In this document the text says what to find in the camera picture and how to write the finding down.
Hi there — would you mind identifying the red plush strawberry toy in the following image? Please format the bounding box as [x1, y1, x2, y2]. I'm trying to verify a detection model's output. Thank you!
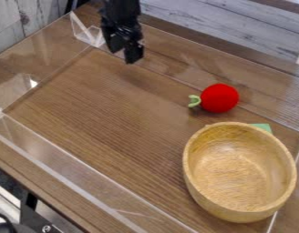
[187, 84, 239, 113]

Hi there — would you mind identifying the black cable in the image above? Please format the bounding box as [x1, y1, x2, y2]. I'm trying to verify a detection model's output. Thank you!
[0, 211, 16, 233]

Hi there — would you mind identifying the wooden bowl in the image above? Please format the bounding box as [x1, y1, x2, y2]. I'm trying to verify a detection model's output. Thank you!
[183, 122, 296, 223]

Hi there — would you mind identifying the green sticky note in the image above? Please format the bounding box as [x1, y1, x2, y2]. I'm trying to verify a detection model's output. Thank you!
[251, 124, 272, 134]

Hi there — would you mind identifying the clear acrylic corner bracket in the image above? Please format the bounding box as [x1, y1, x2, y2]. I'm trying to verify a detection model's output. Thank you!
[69, 12, 105, 48]

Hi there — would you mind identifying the clear acrylic tray wall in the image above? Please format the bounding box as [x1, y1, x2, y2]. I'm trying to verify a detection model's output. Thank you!
[0, 110, 197, 233]

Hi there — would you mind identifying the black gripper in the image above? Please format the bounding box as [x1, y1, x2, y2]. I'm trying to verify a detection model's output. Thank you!
[100, 0, 144, 64]

